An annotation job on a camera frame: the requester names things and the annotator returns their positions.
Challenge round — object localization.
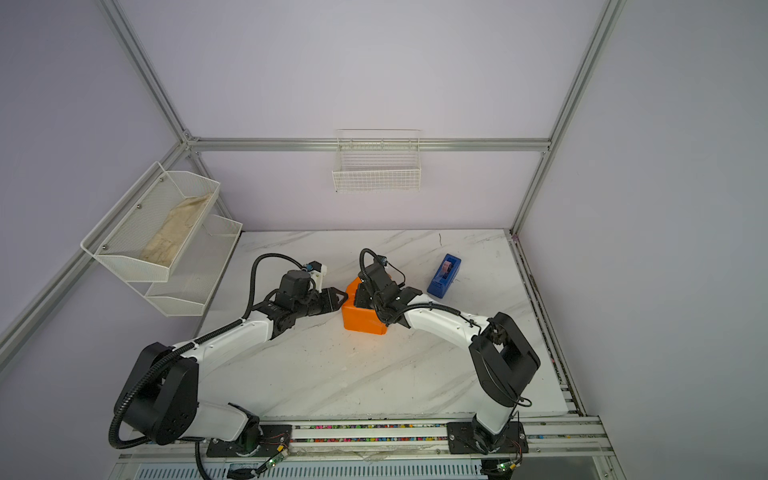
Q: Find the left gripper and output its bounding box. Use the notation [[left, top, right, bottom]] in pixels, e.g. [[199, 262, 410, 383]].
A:
[[295, 288, 348, 320]]

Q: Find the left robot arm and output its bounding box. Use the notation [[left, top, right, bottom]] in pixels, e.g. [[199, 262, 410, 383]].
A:
[[108, 270, 348, 449]]

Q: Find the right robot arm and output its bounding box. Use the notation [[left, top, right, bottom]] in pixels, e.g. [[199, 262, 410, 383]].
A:
[[358, 257, 541, 454]]

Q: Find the blue tape dispenser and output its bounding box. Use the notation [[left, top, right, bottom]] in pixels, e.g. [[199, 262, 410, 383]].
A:
[[427, 254, 461, 299]]

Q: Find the white lower mesh shelf bin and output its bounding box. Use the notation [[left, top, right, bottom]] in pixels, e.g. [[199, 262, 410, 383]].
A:
[[144, 214, 242, 317]]

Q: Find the white mesh shelf bin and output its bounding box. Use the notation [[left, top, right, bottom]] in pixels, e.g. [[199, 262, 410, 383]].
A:
[[144, 214, 242, 317], [80, 163, 220, 283]]

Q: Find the beige cloth in bin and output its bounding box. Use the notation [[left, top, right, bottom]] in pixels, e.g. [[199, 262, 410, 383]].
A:
[[140, 194, 211, 267]]

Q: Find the white upper mesh shelf bin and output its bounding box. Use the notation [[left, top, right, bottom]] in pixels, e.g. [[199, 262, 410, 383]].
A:
[[80, 163, 220, 283]]

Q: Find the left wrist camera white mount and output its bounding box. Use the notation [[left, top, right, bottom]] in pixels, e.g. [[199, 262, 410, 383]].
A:
[[305, 261, 328, 292]]

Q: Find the white wire wall basket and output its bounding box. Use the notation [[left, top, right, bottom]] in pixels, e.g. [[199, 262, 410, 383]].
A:
[[332, 129, 422, 193]]

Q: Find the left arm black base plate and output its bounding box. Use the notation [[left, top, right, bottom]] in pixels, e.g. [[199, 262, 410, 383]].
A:
[[206, 424, 293, 458]]

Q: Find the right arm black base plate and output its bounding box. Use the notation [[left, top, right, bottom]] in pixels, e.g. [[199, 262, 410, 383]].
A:
[[446, 420, 529, 455]]

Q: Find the aluminium frame rail front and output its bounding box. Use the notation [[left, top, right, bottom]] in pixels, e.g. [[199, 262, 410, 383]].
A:
[[108, 416, 626, 479]]

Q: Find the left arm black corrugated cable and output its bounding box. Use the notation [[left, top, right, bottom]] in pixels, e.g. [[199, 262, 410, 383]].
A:
[[107, 252, 307, 480]]

